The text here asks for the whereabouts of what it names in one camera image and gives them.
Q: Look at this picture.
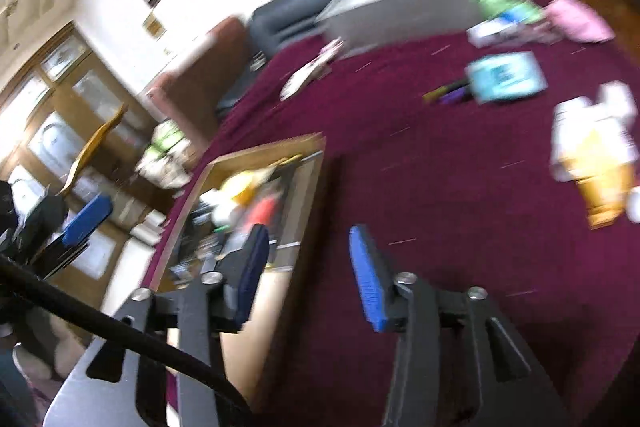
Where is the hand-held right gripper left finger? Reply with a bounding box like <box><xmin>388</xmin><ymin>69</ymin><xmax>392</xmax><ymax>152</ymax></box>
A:
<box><xmin>42</xmin><ymin>223</ymin><xmax>271</xmax><ymax>427</ymax></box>

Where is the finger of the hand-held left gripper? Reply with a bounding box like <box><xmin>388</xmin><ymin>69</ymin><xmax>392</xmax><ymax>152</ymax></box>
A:
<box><xmin>30</xmin><ymin>241</ymin><xmax>91</xmax><ymax>280</ymax></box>
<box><xmin>50</xmin><ymin>194</ymin><xmax>113</xmax><ymax>253</ymax></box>

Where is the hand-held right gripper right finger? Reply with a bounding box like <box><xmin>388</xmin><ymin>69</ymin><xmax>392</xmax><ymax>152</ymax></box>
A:
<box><xmin>348</xmin><ymin>224</ymin><xmax>571</xmax><ymax>427</ymax></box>

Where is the clear bottle red label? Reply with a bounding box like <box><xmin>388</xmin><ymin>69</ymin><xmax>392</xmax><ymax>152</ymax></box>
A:
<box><xmin>245</xmin><ymin>194</ymin><xmax>278</xmax><ymax>233</ymax></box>

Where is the plain white bottle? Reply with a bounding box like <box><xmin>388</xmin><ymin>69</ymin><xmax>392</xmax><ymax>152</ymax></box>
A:
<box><xmin>210</xmin><ymin>189</ymin><xmax>241</xmax><ymax>228</ymax></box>

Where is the black foil packet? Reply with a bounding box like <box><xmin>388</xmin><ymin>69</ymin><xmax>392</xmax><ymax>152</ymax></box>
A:
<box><xmin>175</xmin><ymin>202</ymin><xmax>221</xmax><ymax>268</ymax></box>

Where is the yellow tape roll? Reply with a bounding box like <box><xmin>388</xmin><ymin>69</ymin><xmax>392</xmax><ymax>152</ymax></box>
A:
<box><xmin>220</xmin><ymin>172</ymin><xmax>266</xmax><ymax>205</ymax></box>

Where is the cardboard box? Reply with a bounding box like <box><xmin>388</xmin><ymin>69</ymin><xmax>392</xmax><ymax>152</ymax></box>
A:
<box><xmin>150</xmin><ymin>133</ymin><xmax>328</xmax><ymax>413</ymax></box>

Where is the black marker purple cap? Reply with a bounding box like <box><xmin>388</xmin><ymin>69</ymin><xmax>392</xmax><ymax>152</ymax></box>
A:
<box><xmin>440</xmin><ymin>89</ymin><xmax>473</xmax><ymax>106</ymax></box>

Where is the teal tissue pack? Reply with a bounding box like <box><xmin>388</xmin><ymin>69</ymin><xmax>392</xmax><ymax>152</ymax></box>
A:
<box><xmin>465</xmin><ymin>52</ymin><xmax>548</xmax><ymax>105</ymax></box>

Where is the yellow snack packet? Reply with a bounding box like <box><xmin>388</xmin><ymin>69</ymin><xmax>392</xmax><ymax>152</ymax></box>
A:
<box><xmin>570</xmin><ymin>127</ymin><xmax>636</xmax><ymax>230</ymax></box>

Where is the white square adapter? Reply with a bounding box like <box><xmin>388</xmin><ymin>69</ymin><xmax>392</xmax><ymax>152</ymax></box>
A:
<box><xmin>595</xmin><ymin>81</ymin><xmax>633</xmax><ymax>142</ymax></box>

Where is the wooden chair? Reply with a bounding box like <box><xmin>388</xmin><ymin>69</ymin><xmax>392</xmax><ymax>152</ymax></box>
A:
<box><xmin>59</xmin><ymin>102</ymin><xmax>129</xmax><ymax>198</ymax></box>

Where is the floral bedding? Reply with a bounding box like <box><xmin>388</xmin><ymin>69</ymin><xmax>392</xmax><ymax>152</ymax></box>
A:
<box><xmin>135</xmin><ymin>119</ymin><xmax>201</xmax><ymax>188</ymax></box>

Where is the maroon tablecloth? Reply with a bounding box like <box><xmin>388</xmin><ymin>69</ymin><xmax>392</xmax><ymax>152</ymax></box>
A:
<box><xmin>145</xmin><ymin>0</ymin><xmax>640</xmax><ymax>427</ymax></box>

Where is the glass door wooden cabinet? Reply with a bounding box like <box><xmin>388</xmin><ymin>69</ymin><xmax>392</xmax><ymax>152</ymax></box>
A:
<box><xmin>0</xmin><ymin>22</ymin><xmax>171</xmax><ymax>298</ymax></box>

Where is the brown armchair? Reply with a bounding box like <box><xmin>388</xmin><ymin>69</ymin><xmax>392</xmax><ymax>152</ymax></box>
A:
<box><xmin>142</xmin><ymin>16</ymin><xmax>253</xmax><ymax>152</ymax></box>

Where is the white car key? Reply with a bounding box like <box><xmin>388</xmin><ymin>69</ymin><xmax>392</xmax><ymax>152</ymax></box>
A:
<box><xmin>279</xmin><ymin>57</ymin><xmax>331</xmax><ymax>102</ymax></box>

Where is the black leather sofa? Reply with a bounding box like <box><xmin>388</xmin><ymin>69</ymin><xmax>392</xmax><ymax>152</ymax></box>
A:
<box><xmin>215</xmin><ymin>0</ymin><xmax>541</xmax><ymax>118</ymax></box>

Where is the grey rectangular box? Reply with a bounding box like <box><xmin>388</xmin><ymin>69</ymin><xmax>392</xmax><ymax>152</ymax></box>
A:
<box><xmin>315</xmin><ymin>0</ymin><xmax>481</xmax><ymax>58</ymax></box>

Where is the dark purple packet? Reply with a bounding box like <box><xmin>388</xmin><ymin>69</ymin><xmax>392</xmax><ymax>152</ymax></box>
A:
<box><xmin>520</xmin><ymin>27</ymin><xmax>561</xmax><ymax>45</ymax></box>

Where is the teal packet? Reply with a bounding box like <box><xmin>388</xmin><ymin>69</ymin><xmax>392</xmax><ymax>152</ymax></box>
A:
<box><xmin>500</xmin><ymin>4</ymin><xmax>546</xmax><ymax>28</ymax></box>

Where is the pink cloth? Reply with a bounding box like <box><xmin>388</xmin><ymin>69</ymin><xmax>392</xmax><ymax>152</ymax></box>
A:
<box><xmin>542</xmin><ymin>0</ymin><xmax>616</xmax><ymax>44</ymax></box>

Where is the black cable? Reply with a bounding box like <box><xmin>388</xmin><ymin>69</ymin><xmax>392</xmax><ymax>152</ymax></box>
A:
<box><xmin>0</xmin><ymin>254</ymin><xmax>253</xmax><ymax>427</ymax></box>

